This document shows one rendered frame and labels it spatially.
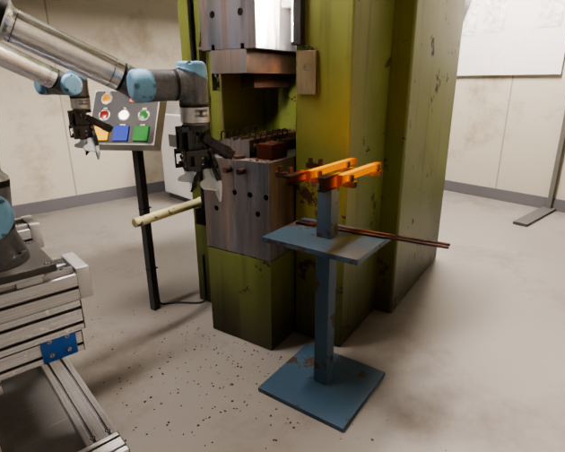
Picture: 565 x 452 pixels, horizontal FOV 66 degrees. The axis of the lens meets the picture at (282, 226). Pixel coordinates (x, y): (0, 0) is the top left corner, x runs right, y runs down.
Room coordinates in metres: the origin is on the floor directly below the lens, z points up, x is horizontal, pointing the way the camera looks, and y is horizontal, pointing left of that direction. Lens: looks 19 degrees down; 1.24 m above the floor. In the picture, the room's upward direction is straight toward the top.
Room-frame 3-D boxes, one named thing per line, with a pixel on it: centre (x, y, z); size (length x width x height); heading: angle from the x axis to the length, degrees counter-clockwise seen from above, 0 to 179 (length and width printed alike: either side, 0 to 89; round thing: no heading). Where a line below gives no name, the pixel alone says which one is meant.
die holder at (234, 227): (2.12, 0.06, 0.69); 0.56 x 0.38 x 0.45; 147
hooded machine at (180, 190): (4.77, 0.90, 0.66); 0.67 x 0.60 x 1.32; 131
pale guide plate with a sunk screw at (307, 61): (1.90, -0.11, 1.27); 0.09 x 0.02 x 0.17; 57
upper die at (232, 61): (2.14, 0.11, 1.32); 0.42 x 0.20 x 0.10; 147
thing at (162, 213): (2.08, 0.56, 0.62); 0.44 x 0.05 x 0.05; 147
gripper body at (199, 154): (1.15, 0.23, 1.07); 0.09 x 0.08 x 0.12; 131
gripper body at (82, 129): (1.82, 0.82, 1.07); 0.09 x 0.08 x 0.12; 131
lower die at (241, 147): (2.14, 0.11, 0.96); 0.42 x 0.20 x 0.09; 147
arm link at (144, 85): (1.11, 0.32, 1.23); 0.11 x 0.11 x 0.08; 34
